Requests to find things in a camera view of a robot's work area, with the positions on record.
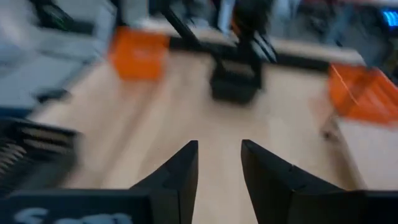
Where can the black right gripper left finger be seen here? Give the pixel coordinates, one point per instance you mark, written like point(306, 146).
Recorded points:
point(174, 186)

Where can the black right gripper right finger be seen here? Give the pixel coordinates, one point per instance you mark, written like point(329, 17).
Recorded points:
point(270, 186)

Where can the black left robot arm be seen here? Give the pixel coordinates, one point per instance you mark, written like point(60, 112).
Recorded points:
point(236, 81)

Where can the orange slotted plastic basket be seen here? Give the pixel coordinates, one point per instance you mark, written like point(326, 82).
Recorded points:
point(363, 93)
point(138, 56)

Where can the black slotted plastic basket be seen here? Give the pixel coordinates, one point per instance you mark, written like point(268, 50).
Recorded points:
point(37, 149)

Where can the black device with green light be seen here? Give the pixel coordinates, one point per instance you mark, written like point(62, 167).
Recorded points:
point(59, 18)

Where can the computer monitor with blue screen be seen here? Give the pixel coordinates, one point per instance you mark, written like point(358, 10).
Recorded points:
point(391, 18)

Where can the black diagonal frame strut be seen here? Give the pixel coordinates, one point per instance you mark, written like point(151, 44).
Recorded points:
point(180, 26)

